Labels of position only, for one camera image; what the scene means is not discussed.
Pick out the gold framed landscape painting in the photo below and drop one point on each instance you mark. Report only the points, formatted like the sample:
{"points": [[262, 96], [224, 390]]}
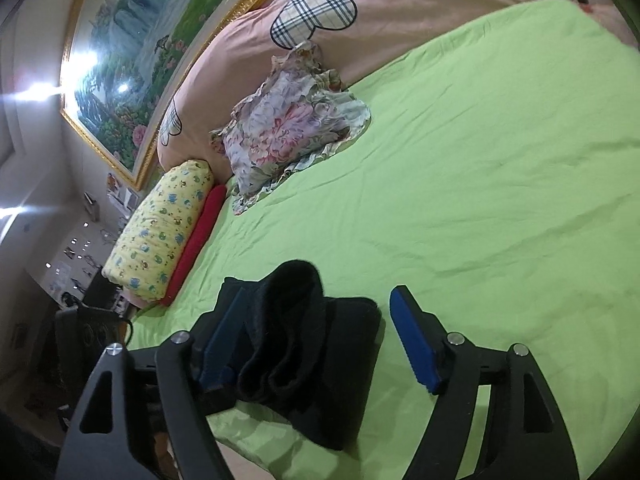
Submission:
{"points": [[140, 60]]}

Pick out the black pants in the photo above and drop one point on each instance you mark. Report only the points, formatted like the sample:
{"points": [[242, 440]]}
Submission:
{"points": [[310, 340]]}

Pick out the black chair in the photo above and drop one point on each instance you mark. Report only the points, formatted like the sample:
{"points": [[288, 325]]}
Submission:
{"points": [[85, 335]]}

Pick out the pink duvet with plaid hearts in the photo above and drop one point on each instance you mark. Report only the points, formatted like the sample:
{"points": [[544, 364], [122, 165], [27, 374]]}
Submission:
{"points": [[400, 5]]}

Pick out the red pillow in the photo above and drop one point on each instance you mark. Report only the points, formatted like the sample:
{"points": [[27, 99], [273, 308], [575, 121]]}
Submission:
{"points": [[197, 240]]}

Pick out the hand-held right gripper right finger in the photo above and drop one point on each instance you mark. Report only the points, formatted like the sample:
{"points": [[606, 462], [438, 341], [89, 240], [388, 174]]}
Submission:
{"points": [[415, 340]]}

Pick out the floral ruffled pillow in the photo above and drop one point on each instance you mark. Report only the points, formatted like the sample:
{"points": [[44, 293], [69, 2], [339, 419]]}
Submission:
{"points": [[285, 130]]}

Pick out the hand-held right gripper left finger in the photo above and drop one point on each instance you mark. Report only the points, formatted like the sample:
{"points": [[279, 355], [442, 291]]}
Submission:
{"points": [[222, 340]]}

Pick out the yellow printed pillow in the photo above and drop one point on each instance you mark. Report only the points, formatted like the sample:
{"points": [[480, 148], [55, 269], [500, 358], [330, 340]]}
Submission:
{"points": [[155, 230]]}

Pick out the green bed sheet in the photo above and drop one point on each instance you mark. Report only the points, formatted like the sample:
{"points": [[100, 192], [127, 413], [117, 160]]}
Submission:
{"points": [[475, 185]]}

